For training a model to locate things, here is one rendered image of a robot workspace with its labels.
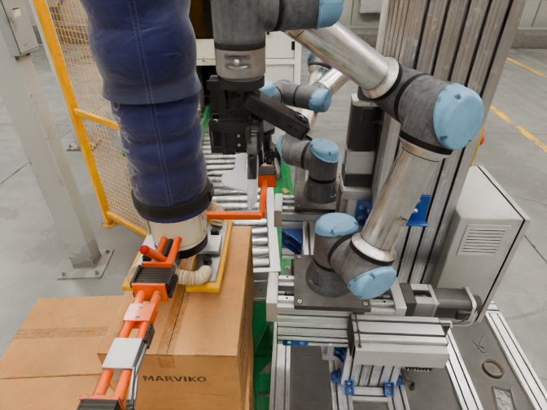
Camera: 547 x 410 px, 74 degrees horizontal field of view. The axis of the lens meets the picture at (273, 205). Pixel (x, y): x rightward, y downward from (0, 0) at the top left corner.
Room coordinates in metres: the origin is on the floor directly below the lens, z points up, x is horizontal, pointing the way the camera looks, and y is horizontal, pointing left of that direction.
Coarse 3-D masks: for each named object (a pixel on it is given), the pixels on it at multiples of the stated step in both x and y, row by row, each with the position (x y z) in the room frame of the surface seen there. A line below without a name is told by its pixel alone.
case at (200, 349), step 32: (192, 256) 1.02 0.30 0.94; (224, 288) 0.86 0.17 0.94; (160, 320) 0.73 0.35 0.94; (192, 320) 0.73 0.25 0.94; (224, 320) 0.73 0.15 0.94; (160, 352) 0.62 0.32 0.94; (192, 352) 0.62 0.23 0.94; (224, 352) 0.62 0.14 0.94; (160, 384) 0.61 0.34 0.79; (192, 384) 0.61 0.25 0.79; (224, 384) 0.61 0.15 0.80
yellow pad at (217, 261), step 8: (208, 224) 1.05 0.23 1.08; (224, 224) 1.05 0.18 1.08; (232, 224) 1.06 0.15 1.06; (208, 232) 1.00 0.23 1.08; (216, 232) 0.97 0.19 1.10; (224, 232) 1.00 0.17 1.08; (224, 240) 0.96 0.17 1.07; (224, 248) 0.92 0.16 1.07; (200, 256) 0.87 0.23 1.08; (208, 256) 0.85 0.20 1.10; (216, 256) 0.87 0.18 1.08; (224, 256) 0.88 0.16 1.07; (200, 264) 0.84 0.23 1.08; (208, 264) 0.83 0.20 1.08; (216, 264) 0.84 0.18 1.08; (224, 264) 0.85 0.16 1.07; (216, 272) 0.80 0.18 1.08; (208, 280) 0.77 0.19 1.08; (216, 280) 0.78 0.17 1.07; (192, 288) 0.75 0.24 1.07; (200, 288) 0.75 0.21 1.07; (208, 288) 0.75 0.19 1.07; (216, 288) 0.74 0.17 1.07
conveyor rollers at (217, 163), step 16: (208, 144) 2.91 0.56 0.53; (208, 160) 2.57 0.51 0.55; (224, 160) 2.57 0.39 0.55; (208, 176) 2.38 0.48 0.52; (224, 192) 2.12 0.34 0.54; (240, 192) 2.12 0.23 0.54; (224, 208) 1.93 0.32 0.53; (240, 208) 1.94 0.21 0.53; (256, 208) 1.94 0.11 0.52; (240, 224) 1.76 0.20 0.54; (256, 224) 1.76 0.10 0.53; (256, 240) 1.59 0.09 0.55; (256, 256) 1.50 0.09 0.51
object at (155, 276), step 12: (144, 264) 0.70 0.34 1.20; (156, 264) 0.70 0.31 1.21; (168, 264) 0.70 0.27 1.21; (144, 276) 0.67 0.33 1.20; (156, 276) 0.67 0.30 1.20; (168, 276) 0.66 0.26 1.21; (132, 288) 0.63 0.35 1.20; (144, 288) 0.62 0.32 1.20; (156, 288) 0.62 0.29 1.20; (168, 288) 0.63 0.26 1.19; (144, 300) 0.62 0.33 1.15
